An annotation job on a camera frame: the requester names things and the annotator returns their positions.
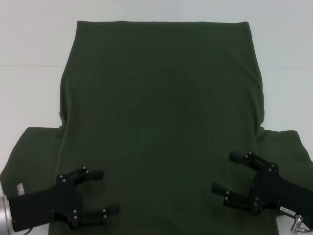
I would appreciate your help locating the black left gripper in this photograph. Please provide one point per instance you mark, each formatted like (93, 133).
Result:
(49, 205)

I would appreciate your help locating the dark green t-shirt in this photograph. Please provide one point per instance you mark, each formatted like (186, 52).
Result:
(159, 98)

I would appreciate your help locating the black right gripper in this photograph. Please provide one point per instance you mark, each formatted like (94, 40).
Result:
(271, 188)

